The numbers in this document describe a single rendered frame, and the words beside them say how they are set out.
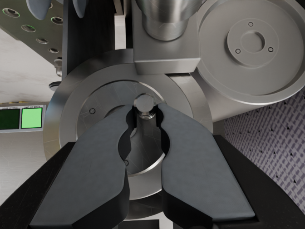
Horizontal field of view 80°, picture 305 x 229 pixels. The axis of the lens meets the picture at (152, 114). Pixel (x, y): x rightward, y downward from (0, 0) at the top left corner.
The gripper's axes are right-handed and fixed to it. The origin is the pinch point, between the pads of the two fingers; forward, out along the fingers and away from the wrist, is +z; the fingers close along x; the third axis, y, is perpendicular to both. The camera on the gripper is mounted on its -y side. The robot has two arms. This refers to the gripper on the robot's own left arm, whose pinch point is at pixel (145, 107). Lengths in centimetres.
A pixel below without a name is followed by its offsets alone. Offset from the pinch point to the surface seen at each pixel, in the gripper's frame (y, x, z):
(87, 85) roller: 0.0, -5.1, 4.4
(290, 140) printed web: 8.1, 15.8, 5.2
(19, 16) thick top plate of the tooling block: -4.9, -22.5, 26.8
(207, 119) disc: 2.9, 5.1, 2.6
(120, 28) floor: 17, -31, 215
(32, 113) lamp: 17.8, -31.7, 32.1
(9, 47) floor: 34, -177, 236
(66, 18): -4.9, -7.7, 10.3
